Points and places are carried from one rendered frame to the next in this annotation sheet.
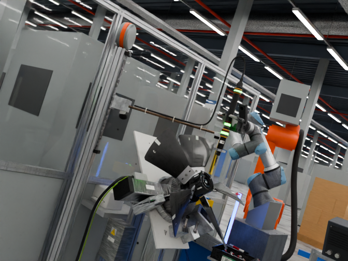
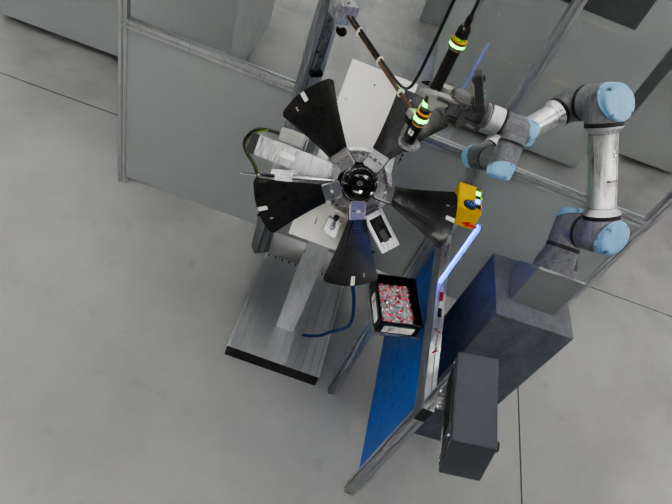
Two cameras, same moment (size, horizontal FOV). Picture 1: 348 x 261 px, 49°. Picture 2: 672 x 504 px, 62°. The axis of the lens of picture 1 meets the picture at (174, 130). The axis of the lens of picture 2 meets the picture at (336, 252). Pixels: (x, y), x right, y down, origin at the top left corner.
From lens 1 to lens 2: 1.85 m
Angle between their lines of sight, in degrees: 60
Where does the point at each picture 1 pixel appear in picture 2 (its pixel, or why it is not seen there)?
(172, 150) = (323, 116)
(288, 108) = not seen: outside the picture
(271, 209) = (543, 282)
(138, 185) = (265, 148)
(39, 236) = not seen: hidden behind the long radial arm
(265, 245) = (486, 324)
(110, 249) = not seen: hidden behind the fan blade
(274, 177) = (586, 233)
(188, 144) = (400, 111)
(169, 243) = (314, 236)
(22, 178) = (245, 80)
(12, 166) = (231, 62)
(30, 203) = (259, 112)
